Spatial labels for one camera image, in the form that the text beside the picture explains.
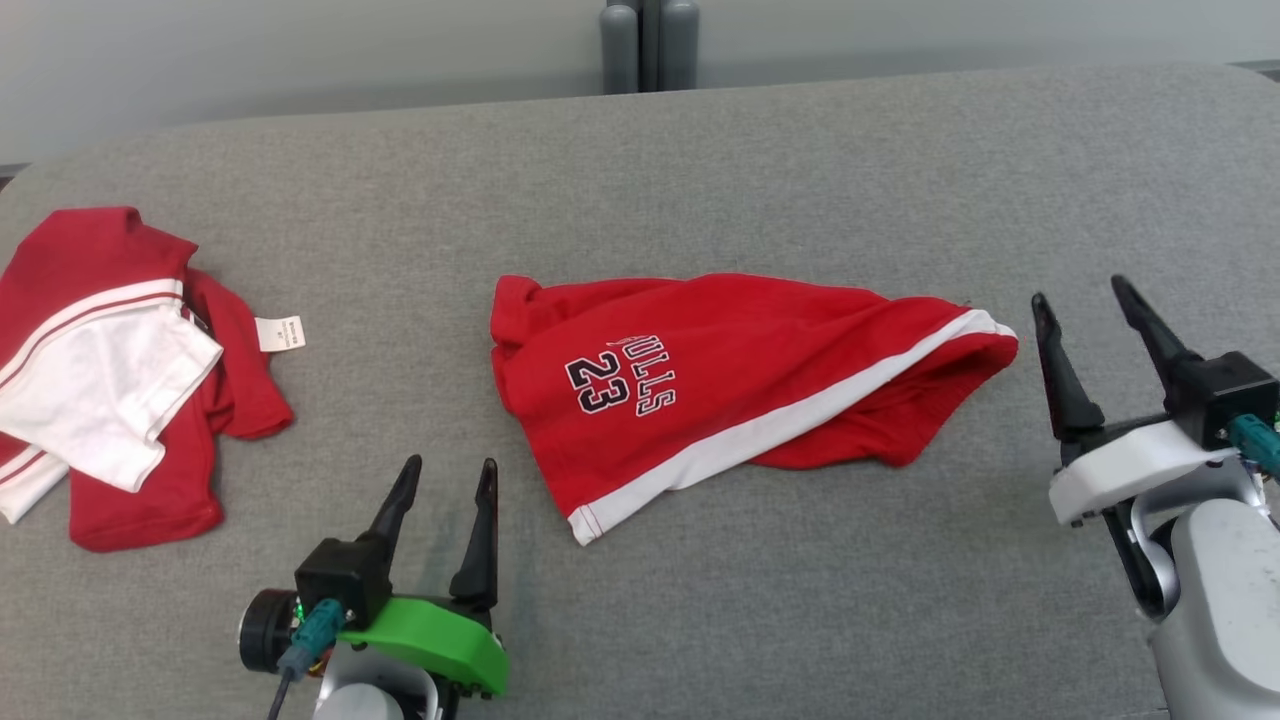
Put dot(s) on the red Bulls 23 garment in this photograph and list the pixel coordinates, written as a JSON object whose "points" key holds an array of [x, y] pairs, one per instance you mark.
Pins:
{"points": [[740, 370]]}

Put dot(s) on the white grey right arm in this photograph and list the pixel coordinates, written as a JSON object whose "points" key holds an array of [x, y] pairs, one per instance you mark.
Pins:
{"points": [[1225, 600]]}

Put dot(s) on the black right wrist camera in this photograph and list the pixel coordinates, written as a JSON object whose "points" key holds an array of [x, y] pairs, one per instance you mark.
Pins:
{"points": [[1220, 395]]}

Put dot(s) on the dark red white shirt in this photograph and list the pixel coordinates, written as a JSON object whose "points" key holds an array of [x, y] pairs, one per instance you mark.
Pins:
{"points": [[120, 400]]}

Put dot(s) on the white grey left arm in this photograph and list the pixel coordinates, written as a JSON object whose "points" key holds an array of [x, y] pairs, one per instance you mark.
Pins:
{"points": [[365, 705]]}

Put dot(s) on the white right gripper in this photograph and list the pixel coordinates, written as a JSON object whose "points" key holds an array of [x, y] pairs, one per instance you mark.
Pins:
{"points": [[1130, 470]]}

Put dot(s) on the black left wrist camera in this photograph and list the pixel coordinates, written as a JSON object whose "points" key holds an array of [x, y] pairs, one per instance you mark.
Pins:
{"points": [[340, 580]]}

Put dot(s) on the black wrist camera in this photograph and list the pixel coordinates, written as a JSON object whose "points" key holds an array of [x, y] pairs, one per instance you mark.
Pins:
{"points": [[340, 580], [1220, 395]]}

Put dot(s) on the grey rounded cylinder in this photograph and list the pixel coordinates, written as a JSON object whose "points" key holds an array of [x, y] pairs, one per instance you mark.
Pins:
{"points": [[620, 50], [680, 45]]}

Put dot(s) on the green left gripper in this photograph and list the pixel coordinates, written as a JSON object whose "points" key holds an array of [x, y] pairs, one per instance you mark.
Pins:
{"points": [[440, 640]]}

